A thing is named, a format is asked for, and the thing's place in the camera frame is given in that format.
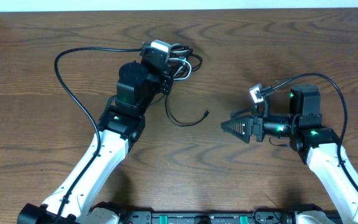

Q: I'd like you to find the left camera cable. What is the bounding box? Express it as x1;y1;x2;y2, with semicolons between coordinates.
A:
53;46;142;224

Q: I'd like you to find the camera cable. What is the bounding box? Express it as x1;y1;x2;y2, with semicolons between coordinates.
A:
53;46;142;224
268;73;358;215

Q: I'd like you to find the white USB cable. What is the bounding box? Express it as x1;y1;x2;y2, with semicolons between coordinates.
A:
166;46;193;81

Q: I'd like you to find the right camera cable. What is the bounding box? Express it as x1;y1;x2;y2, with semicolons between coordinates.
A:
268;73;358;215

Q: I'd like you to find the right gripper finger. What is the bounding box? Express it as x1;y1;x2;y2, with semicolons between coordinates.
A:
221;116;254;143
230;106;258;118

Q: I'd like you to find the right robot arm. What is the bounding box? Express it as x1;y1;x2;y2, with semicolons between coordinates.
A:
221;85;358;223

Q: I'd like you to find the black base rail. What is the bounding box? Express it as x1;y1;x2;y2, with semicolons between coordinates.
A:
126;210;341;224

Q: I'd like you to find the black USB cable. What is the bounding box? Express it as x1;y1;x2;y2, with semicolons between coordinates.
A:
165;93;210;128

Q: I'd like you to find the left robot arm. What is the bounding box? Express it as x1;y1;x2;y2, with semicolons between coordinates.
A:
17;60;173;223

